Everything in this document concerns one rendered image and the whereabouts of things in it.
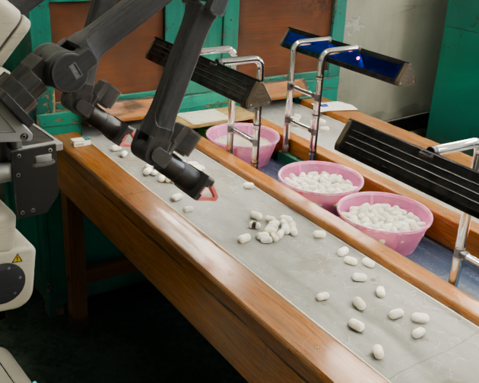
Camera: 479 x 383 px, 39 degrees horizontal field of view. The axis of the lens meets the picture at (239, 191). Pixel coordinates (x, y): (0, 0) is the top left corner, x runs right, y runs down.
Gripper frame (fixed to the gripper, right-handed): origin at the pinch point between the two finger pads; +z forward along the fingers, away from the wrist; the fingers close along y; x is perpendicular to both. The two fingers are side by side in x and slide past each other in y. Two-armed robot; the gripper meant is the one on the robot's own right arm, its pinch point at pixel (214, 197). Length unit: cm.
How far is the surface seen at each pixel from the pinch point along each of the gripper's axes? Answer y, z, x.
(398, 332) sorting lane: -54, 18, 1
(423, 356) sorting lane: -63, 16, 2
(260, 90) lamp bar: 10.8, 0.4, -30.3
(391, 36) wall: 195, 203, -159
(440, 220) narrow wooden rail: -22, 54, -32
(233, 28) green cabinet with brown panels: 89, 32, -58
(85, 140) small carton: 73, 1, 9
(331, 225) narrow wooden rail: -12.1, 28.7, -12.2
